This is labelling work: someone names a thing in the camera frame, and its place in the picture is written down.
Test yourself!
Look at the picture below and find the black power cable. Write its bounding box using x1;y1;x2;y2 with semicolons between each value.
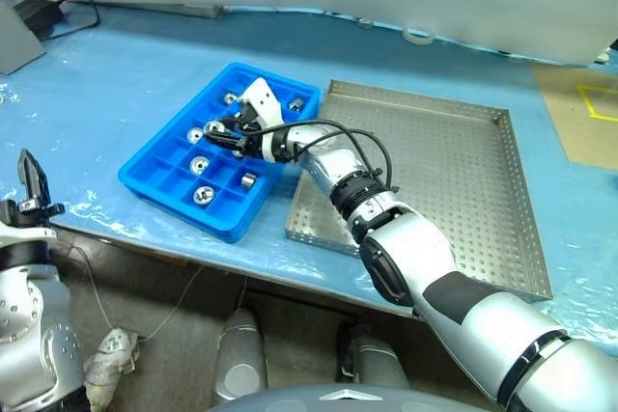
47;0;101;41

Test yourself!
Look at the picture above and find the black power adapter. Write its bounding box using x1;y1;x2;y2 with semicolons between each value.
13;0;63;41

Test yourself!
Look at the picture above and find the brown cardboard mat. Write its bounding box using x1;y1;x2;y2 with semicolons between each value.
532;64;618;171

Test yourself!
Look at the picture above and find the perforated metal tray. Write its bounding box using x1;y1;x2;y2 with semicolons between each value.
283;77;555;306

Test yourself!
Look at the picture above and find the blue plastic table cover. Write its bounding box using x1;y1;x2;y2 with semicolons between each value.
0;1;618;350

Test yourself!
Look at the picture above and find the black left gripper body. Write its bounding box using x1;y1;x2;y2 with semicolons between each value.
0;199;67;228

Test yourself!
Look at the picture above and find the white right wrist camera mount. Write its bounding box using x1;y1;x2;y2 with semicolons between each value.
239;77;287;162

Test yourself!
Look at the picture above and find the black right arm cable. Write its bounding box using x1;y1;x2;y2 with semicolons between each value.
236;120;402;194

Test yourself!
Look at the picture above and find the blue compartment tray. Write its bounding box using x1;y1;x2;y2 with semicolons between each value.
118;61;323;245

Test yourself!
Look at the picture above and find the dark grey rounded shape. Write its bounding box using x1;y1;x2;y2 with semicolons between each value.
336;319;411;389
211;308;269;401

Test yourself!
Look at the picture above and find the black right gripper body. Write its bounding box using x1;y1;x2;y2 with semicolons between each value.
232;108;265;155

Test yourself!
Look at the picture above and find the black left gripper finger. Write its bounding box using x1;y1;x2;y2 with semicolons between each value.
16;148;52;211

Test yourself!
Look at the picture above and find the grey rounded body shell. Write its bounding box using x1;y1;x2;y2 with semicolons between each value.
207;382;421;412

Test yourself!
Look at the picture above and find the thin grey floor wire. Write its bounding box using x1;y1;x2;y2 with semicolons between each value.
67;245;204;342

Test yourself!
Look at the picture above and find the clear tape roll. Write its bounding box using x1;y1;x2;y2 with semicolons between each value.
403;28;434;46

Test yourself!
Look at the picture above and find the crumpled grey rag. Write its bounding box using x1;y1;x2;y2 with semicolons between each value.
83;328;142;406

